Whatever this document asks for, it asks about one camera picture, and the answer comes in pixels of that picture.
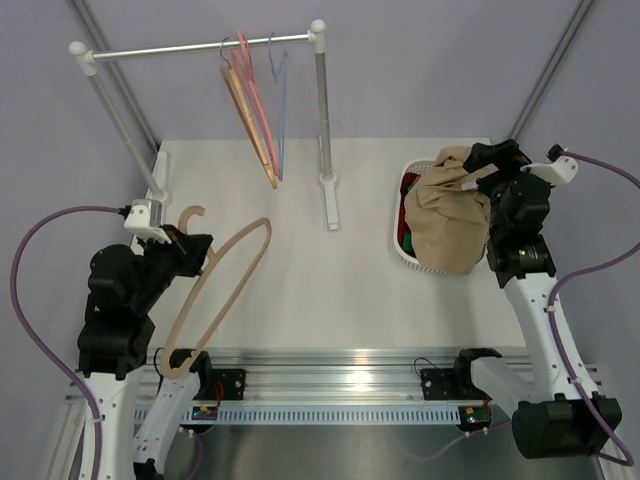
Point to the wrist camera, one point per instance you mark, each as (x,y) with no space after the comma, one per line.
(560,169)
(144,221)

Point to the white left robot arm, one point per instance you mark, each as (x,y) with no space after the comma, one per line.
(113,346)

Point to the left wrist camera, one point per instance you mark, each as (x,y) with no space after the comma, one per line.
(144,221)

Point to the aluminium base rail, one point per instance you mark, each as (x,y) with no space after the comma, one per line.
(332,376)

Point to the green cloth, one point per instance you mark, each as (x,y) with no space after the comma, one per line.
(405,235)

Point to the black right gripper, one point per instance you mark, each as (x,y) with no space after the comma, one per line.
(504,157)

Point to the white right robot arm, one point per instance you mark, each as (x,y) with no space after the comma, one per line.
(562,413)

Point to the dark red cloth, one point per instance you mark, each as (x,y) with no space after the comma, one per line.
(407,177)

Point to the orange wooden hanger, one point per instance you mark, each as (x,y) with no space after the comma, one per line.
(244,110)

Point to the beige t shirt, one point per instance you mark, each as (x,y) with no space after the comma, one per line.
(447,216)

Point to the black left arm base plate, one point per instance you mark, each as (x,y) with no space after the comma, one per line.
(224,385)

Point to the white laundry basket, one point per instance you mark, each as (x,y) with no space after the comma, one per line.
(441,220)

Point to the silver clothes rack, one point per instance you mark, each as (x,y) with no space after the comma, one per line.
(156,177)

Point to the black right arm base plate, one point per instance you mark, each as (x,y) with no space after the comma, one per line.
(450,384)

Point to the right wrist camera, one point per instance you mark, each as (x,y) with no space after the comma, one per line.
(560,169)

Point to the aluminium frame post left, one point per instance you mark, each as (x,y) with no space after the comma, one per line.
(88,23)

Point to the blue wire hanger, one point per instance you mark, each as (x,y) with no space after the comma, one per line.
(279,72)

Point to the white slotted cable duct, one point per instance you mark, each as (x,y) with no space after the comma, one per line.
(323,415)

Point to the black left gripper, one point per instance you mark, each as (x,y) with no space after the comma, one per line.
(190,250)

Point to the aluminium frame post right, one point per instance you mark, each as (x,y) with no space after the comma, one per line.
(562,46)

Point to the thick pink plastic hanger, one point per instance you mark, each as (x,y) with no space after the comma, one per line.
(242,63)

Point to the aluminium frame post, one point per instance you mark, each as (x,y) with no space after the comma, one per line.
(562,46)
(88,23)

